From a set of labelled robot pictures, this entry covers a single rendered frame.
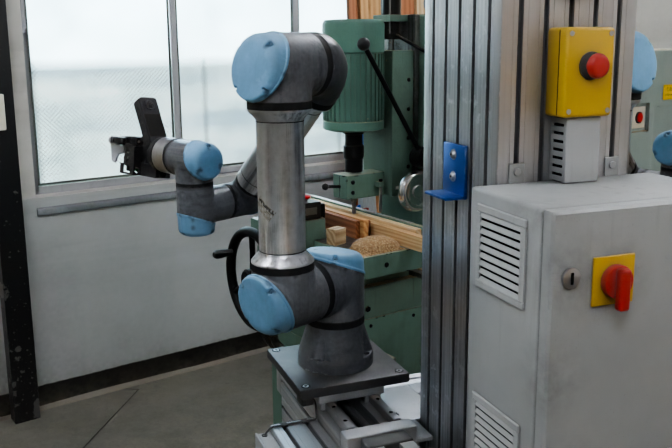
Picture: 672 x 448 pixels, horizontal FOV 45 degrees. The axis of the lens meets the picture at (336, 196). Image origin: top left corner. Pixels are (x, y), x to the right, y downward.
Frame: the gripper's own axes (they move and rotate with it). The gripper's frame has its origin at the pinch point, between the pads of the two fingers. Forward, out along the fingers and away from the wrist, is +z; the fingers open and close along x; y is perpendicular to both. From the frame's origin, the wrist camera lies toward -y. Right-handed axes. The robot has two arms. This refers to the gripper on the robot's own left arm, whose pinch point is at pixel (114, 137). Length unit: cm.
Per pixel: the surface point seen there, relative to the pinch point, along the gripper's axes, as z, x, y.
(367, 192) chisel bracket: -10, 78, 12
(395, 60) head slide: -15, 79, -26
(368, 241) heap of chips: -26, 61, 23
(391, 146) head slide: -14, 81, -2
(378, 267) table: -30, 61, 29
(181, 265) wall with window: 122, 111, 60
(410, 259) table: -32, 72, 27
